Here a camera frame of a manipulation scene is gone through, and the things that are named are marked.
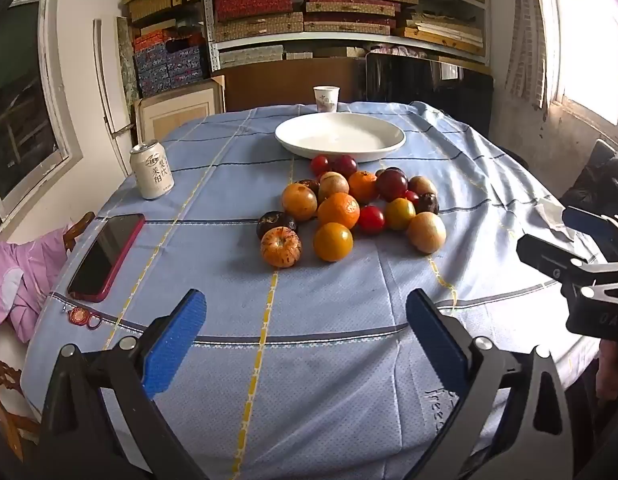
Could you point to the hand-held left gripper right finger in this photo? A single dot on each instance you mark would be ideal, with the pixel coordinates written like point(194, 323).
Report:
point(436, 340)

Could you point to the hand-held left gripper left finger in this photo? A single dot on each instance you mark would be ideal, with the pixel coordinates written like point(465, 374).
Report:
point(176, 340)

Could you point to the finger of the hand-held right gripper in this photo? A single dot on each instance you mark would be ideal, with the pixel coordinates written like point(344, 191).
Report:
point(544, 257)
point(584, 225)

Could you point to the large tan sapodilla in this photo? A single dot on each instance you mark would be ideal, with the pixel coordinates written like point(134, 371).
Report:
point(426, 231)

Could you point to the dark purple mangosteen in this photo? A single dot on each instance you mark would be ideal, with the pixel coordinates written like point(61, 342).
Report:
point(307, 186)
point(392, 169)
point(427, 203)
point(276, 222)

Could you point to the yellow green tomato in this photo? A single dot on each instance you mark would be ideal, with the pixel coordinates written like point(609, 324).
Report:
point(400, 213)

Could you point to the red tomato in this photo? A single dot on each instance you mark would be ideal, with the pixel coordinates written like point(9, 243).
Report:
point(411, 196)
point(371, 219)
point(320, 164)

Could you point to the striped orange persimmon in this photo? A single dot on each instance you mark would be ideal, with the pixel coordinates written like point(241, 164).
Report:
point(281, 247)

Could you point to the yellow orange tomato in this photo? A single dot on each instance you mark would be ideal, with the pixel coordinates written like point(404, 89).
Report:
point(333, 241)

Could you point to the dark red plum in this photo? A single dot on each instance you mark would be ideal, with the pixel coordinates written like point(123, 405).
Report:
point(344, 165)
point(391, 185)

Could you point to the orange mandarin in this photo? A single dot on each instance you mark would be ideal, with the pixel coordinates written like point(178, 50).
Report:
point(338, 210)
point(363, 186)

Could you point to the speckled orange persimmon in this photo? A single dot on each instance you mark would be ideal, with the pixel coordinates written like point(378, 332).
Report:
point(299, 201)

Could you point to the white oval plate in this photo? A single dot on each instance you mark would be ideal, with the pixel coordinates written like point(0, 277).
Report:
point(339, 135)

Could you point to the person's right hand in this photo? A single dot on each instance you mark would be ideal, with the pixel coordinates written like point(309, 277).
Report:
point(611, 375)

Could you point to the black jacket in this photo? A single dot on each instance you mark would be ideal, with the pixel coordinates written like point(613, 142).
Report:
point(604, 180)

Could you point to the red cased smartphone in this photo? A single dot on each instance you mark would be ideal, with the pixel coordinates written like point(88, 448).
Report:
point(104, 255)

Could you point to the white framed window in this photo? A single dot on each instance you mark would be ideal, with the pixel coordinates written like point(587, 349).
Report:
point(589, 60)
point(19, 110)

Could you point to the pink clothing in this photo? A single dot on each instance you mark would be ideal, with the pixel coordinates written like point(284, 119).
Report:
point(19, 280)

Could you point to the white beverage can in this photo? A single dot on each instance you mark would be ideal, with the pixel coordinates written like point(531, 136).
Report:
point(151, 172)

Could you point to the beige curtain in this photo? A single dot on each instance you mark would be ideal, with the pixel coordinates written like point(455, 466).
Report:
point(529, 50)

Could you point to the black flat screen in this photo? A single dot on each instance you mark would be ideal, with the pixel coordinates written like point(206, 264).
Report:
point(419, 85)

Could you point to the light wooden framed panel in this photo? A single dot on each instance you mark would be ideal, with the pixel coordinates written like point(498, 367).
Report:
point(179, 110)

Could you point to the white paper cup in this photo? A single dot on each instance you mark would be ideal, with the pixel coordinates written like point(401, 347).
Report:
point(326, 100)

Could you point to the brown wooden board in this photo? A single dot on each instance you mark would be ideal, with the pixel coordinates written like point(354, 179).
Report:
point(279, 85)

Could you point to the stack of blue patterned boxes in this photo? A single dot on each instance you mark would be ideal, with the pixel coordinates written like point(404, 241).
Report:
point(169, 65)

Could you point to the white plastic conduit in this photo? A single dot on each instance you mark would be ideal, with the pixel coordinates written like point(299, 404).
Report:
point(101, 70)

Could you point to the green marbled panel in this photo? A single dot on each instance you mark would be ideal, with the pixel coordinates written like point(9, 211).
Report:
point(127, 60)

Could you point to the white metal shelf rack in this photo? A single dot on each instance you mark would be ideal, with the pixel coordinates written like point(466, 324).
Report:
point(207, 20)

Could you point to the stack of flat woven boxes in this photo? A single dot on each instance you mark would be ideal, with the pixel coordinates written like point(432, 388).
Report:
point(254, 5)

